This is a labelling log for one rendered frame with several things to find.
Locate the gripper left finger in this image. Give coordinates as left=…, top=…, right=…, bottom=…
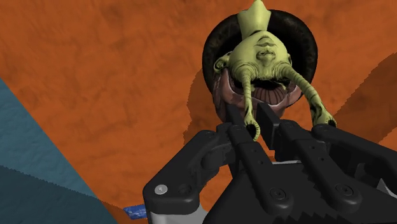
left=143, top=104, right=295, bottom=216

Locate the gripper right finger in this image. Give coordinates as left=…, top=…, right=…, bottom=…
left=256, top=102, right=397, bottom=214

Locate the green alien figure black base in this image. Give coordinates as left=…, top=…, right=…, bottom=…
left=202, top=0, right=338, bottom=142

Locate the small blue flat object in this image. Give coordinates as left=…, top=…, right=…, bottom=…
left=123, top=204, right=148, bottom=220

